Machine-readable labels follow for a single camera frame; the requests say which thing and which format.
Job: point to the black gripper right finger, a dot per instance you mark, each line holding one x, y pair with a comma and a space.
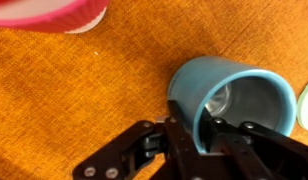
218, 136

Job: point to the orange fabric couch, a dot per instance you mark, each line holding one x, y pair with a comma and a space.
63, 96

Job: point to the pink and white cup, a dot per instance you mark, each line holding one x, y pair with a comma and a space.
52, 16

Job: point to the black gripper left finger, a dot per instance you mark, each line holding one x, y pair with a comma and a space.
184, 161

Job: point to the white round lid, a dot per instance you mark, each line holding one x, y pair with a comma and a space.
302, 109

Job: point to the grey-blue mug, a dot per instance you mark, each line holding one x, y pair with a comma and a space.
233, 91

